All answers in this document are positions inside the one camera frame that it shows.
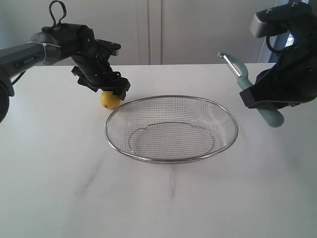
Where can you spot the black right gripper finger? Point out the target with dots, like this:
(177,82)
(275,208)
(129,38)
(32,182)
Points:
(261,96)

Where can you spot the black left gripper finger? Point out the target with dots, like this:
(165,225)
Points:
(123,83)
(120,93)

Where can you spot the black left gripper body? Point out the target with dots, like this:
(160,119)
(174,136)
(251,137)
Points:
(90,55)

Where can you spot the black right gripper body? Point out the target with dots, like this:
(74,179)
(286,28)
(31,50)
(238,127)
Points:
(297,64)

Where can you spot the yellow lemon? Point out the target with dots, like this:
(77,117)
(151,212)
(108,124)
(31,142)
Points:
(109,100)

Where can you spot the teal handled vegetable peeler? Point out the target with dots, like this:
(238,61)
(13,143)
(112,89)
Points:
(272,116)

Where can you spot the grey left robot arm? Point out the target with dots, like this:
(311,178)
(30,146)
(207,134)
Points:
(16,60)

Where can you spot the oval wire mesh basket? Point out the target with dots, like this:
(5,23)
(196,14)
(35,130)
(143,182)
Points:
(171,129)

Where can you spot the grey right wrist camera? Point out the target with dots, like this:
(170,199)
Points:
(277,20)

